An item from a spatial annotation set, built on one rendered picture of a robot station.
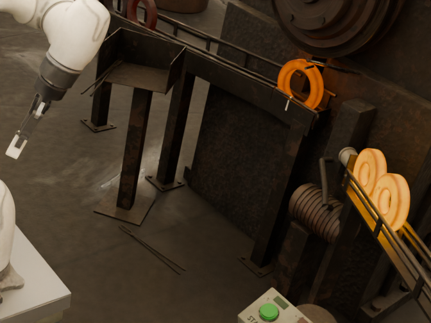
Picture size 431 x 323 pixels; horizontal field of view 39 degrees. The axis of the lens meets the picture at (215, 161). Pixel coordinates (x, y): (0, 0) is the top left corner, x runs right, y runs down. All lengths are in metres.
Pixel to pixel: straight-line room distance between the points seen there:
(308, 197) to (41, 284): 0.86
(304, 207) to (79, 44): 0.92
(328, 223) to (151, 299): 0.70
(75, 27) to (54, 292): 0.66
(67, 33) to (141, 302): 1.09
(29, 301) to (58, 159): 1.34
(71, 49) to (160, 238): 1.21
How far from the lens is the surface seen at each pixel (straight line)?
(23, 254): 1.73
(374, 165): 1.76
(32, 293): 1.62
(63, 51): 1.44
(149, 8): 2.67
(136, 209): 2.58
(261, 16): 2.33
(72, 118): 3.18
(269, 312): 1.39
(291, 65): 2.13
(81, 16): 1.42
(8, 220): 1.51
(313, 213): 1.95
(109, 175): 2.77
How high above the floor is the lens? 1.55
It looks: 31 degrees down
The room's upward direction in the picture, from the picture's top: 14 degrees clockwise
